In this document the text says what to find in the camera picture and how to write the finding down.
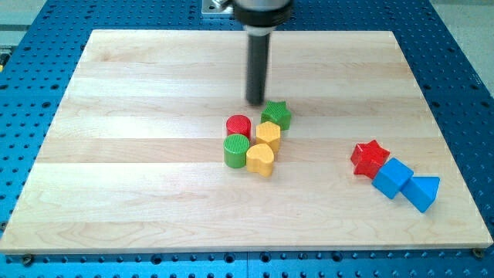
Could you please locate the silver black robot tool mount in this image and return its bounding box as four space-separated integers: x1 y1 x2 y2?
232 0 293 36

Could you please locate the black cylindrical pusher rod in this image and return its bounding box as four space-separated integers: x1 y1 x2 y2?
245 34 270 106

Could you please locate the yellow heart block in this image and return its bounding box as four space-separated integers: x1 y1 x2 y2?
246 144 275 177

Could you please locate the green star block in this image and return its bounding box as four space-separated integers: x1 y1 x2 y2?
260 100 292 131

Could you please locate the red cylinder block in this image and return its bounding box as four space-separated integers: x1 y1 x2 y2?
225 114 252 140

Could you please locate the yellow hexagon block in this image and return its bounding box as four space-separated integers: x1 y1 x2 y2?
255 121 281 154

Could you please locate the green cylinder block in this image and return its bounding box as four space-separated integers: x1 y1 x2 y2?
223 134 250 168

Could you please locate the red star block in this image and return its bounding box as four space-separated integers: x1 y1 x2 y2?
350 140 390 179

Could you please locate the light wooden board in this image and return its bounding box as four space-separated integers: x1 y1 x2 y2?
1 30 492 254

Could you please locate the blue cube block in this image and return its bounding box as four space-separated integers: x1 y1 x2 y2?
372 158 414 199

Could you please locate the blue triangle block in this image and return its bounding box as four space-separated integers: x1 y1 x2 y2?
401 176 441 213

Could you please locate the silver metal bracket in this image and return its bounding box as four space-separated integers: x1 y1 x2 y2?
201 0 233 16

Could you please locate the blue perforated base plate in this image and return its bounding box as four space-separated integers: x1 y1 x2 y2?
1 1 493 277

